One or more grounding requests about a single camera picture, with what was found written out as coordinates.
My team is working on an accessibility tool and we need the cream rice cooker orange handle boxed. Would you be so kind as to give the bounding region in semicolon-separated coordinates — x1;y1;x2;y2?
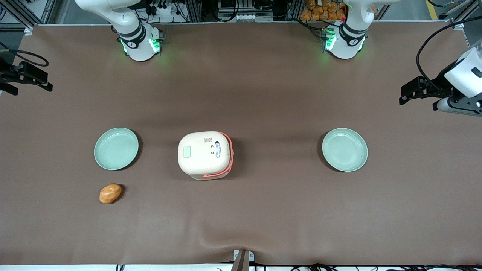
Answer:
178;131;234;181

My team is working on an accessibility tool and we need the pale green round plate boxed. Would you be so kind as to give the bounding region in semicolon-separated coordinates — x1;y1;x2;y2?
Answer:
94;128;139;171
322;128;368;172

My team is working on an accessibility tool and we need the bag of orange bread rolls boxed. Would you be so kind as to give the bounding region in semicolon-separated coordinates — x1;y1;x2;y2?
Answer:
300;0;347;21

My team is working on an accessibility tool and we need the orange-brown bread roll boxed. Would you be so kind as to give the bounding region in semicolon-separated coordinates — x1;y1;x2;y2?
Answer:
99;183;122;204

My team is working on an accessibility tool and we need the white power strip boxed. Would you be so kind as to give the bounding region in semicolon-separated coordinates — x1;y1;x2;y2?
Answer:
153;3;176;16

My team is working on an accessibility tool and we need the long white socket strip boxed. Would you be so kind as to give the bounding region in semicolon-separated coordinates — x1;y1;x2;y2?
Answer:
218;12;274;22

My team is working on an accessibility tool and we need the brown table cloth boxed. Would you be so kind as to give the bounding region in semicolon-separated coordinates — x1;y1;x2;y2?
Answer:
0;21;482;266

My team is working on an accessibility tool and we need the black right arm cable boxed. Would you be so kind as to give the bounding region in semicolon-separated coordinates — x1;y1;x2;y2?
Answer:
0;41;50;67

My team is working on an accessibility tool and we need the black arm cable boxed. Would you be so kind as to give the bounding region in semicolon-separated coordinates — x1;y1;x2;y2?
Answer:
0;41;50;67
416;16;482;89

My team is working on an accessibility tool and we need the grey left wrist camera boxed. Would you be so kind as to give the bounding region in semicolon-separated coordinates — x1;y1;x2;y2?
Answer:
433;97;482;116

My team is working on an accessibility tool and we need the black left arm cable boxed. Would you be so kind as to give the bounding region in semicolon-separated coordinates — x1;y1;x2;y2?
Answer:
416;16;482;89

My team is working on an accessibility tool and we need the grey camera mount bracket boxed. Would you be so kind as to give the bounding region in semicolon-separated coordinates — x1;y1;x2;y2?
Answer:
233;249;255;271

